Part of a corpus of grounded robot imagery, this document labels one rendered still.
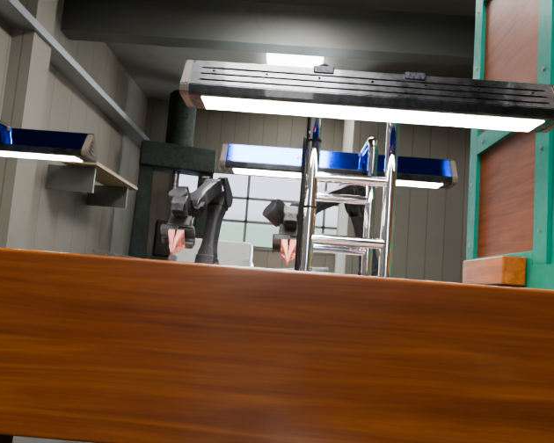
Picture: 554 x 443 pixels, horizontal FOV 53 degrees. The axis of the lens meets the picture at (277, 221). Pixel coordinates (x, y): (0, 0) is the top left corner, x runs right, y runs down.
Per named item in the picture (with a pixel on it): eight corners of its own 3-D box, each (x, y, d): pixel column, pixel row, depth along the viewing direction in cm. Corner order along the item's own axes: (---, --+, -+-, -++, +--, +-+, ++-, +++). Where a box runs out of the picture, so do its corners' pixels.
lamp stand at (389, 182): (288, 323, 105) (305, 97, 110) (393, 332, 105) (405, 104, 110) (289, 332, 86) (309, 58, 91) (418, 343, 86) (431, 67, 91)
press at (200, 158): (129, 330, 713) (153, 101, 747) (205, 336, 710) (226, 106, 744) (108, 336, 631) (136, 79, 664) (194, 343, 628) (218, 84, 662)
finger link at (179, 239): (178, 244, 158) (185, 226, 166) (154, 243, 158) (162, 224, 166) (179, 263, 162) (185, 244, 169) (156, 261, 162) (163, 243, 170)
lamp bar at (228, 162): (222, 172, 152) (224, 147, 153) (448, 189, 151) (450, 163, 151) (218, 166, 144) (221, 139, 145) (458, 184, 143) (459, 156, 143)
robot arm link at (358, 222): (372, 290, 191) (358, 197, 190) (360, 289, 196) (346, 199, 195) (385, 286, 194) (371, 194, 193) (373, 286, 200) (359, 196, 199)
